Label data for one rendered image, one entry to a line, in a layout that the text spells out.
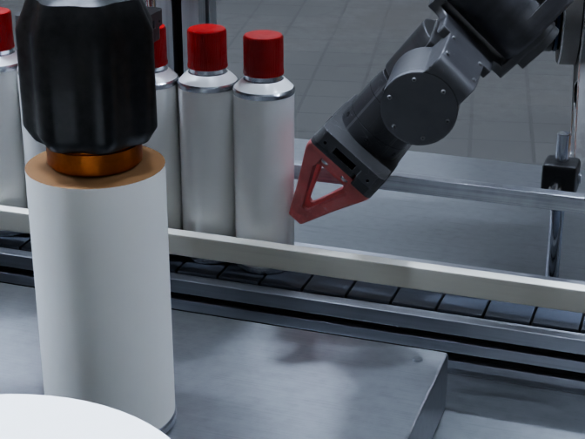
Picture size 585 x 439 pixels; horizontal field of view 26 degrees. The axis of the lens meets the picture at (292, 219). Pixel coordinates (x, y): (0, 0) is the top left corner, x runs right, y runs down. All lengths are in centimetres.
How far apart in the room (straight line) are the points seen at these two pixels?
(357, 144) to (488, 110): 347
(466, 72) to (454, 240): 39
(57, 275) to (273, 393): 20
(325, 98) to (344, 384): 366
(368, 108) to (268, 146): 9
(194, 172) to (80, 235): 31
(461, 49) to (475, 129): 332
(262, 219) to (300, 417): 24
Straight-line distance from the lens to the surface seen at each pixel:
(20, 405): 63
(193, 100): 106
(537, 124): 435
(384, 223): 133
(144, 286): 81
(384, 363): 96
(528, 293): 102
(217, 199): 109
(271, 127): 104
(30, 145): 114
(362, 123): 101
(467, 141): 415
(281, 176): 106
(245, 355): 96
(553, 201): 106
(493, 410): 100
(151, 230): 80
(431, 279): 103
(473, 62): 95
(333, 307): 105
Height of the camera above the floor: 134
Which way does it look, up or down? 23 degrees down
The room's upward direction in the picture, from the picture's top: straight up
